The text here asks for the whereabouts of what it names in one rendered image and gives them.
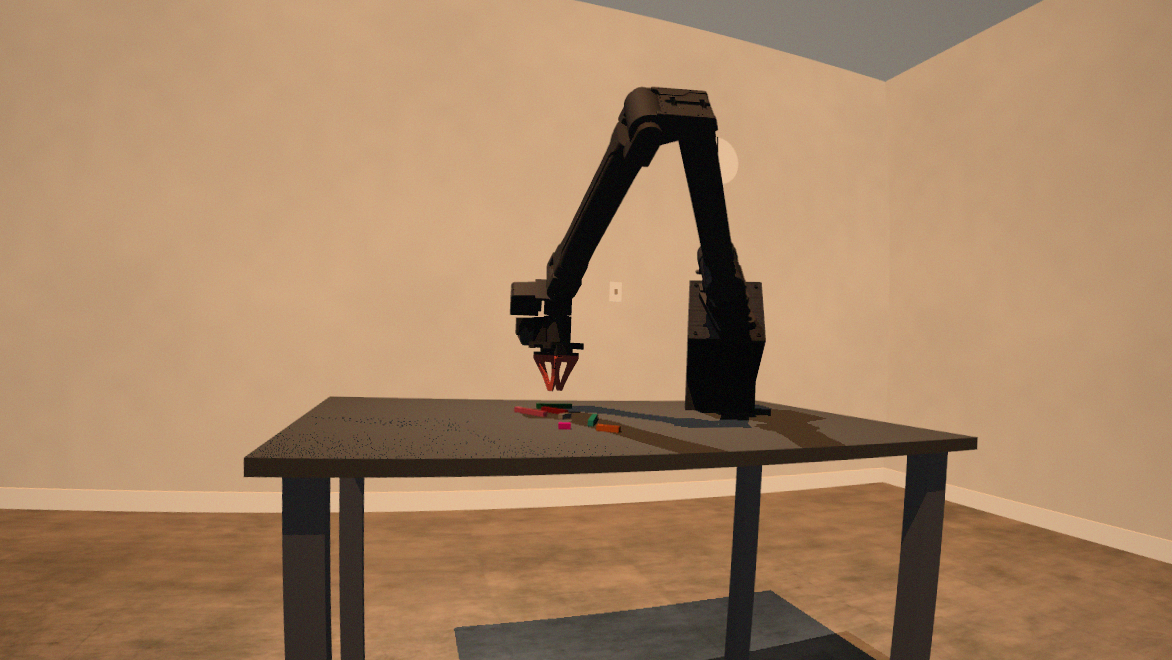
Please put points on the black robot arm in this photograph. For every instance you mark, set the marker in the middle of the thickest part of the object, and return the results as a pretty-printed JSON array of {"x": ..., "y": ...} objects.
[{"x": 652, "y": 120}]

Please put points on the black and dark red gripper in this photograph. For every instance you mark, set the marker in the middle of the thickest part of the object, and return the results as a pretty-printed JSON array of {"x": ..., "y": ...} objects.
[{"x": 557, "y": 349}]

